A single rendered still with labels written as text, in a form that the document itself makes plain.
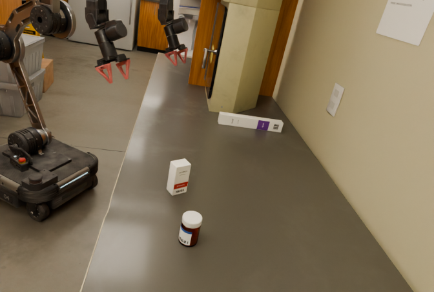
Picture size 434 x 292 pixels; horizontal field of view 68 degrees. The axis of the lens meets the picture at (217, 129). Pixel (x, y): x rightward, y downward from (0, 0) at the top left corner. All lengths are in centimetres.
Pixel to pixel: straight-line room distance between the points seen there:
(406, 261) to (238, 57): 94
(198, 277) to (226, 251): 10
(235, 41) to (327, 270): 94
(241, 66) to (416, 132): 76
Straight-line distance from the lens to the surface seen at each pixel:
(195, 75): 181
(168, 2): 178
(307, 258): 83
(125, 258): 73
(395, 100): 104
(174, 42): 177
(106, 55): 137
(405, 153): 98
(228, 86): 145
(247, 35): 141
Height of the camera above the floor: 147
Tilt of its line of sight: 24 degrees down
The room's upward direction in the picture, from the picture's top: 12 degrees clockwise
